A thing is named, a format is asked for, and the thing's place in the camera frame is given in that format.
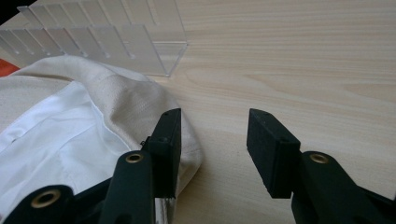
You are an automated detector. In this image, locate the orange cloth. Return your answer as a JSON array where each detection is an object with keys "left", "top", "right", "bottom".
[{"left": 0, "top": 58, "right": 21, "bottom": 78}]

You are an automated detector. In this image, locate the clear acrylic divider rack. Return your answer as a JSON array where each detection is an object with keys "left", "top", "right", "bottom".
[{"left": 0, "top": 0, "right": 190, "bottom": 77}]

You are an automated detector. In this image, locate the beige canvas bag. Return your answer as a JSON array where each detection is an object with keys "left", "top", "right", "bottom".
[{"left": 0, "top": 55, "right": 204, "bottom": 218}]

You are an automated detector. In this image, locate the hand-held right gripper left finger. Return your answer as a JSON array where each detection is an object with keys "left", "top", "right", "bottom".
[{"left": 98, "top": 107, "right": 182, "bottom": 224}]

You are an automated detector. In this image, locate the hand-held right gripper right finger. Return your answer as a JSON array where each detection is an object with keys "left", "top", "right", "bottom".
[{"left": 246, "top": 107, "right": 396, "bottom": 224}]

